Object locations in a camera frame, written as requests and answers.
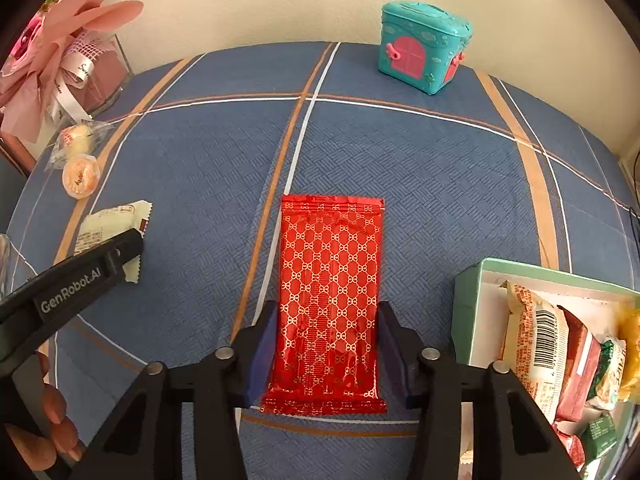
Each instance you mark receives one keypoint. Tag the green cardboard box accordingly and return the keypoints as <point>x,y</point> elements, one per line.
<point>472,310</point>

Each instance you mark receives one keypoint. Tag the white orange snack packet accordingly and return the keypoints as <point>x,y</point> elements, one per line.
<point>530,350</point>

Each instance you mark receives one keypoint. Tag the small red snack packet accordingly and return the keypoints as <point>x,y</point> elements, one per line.
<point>570,447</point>

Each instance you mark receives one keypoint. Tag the person's left hand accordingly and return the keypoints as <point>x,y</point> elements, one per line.
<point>55,410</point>

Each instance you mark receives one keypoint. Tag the red gold patterned packet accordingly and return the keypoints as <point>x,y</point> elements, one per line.
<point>325,300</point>

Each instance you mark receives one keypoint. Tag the small green white packet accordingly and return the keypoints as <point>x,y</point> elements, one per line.
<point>607,375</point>

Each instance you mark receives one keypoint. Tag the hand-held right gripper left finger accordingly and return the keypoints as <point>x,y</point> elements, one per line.
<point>262,355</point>

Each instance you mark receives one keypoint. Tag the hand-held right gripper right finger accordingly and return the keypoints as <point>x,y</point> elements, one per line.
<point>395,355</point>

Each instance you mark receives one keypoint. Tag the yellow cake packet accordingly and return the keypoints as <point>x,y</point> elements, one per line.
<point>631,340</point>

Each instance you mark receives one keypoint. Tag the dark green snack packet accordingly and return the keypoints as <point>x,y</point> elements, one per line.
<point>600,435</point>

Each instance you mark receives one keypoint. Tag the pink ribbon gift box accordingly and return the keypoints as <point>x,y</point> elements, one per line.
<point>45,50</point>

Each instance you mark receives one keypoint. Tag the clear plastic box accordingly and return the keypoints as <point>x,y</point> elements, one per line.
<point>107,80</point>

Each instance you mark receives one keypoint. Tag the red block packet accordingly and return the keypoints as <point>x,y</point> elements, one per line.
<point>580,370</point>

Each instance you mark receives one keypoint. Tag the clear wrapped white pastry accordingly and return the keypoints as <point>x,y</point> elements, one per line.
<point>75,142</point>

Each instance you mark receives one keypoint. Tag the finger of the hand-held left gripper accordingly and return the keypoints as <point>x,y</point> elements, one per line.
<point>125,250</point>

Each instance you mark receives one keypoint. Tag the yellow pink round cake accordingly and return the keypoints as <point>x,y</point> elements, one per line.
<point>81,177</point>

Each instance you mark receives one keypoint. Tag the teal toy house box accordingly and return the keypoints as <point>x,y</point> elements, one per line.
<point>425,45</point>

